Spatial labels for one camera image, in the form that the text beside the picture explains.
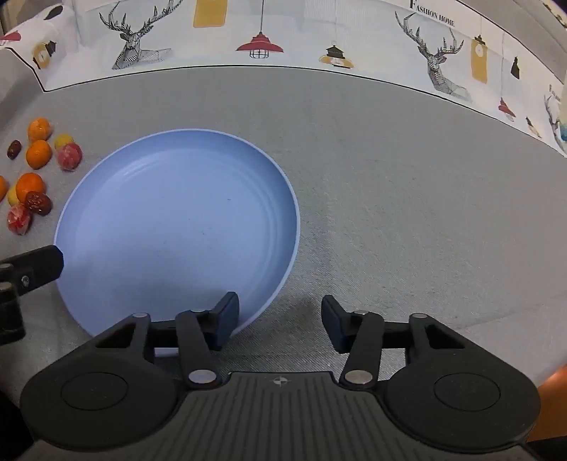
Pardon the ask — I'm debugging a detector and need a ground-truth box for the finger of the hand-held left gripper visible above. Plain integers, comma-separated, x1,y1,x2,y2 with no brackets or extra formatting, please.
0,245,65,347

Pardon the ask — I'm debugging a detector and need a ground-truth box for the red lychee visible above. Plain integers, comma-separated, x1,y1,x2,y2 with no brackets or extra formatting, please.
56,143,83,172
6,204,33,235

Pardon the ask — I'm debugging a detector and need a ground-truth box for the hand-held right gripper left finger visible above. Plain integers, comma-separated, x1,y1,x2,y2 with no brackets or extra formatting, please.
93,291,240,391

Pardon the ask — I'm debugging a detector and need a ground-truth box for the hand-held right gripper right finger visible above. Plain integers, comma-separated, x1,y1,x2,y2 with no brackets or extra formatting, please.
321,294,467,389

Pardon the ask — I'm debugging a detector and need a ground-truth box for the blue round plate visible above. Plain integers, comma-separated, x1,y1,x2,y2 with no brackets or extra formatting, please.
53,128,301,359

